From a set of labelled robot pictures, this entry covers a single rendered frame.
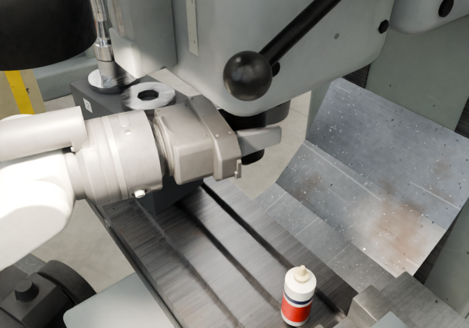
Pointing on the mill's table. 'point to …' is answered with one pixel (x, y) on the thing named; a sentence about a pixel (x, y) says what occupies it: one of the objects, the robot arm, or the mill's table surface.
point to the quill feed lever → (280, 45)
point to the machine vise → (402, 306)
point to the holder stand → (125, 95)
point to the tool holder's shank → (100, 8)
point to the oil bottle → (298, 296)
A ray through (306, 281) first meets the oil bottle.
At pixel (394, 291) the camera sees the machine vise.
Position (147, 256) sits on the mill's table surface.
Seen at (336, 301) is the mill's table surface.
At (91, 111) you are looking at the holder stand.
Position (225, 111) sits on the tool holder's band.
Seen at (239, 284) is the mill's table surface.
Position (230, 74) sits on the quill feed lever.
